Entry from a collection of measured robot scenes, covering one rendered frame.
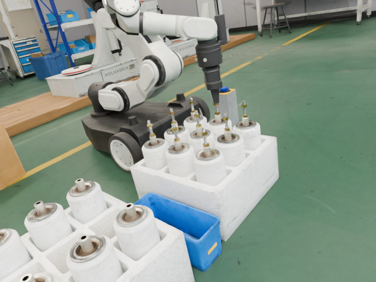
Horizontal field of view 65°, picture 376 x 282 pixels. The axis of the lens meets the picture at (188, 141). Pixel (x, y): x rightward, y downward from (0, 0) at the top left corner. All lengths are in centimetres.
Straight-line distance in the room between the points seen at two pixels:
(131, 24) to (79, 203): 57
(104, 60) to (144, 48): 195
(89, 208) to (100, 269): 26
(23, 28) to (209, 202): 668
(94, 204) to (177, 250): 28
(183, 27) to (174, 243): 65
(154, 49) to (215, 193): 77
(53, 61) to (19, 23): 200
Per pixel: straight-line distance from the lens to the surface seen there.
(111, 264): 68
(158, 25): 102
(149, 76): 136
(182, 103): 160
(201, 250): 83
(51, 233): 86
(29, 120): 272
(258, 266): 89
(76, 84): 297
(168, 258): 74
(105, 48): 336
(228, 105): 126
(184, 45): 395
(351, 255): 94
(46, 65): 539
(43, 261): 84
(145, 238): 71
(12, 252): 84
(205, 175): 89
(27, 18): 735
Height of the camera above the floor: 67
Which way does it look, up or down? 24 degrees down
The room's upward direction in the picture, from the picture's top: 11 degrees counter-clockwise
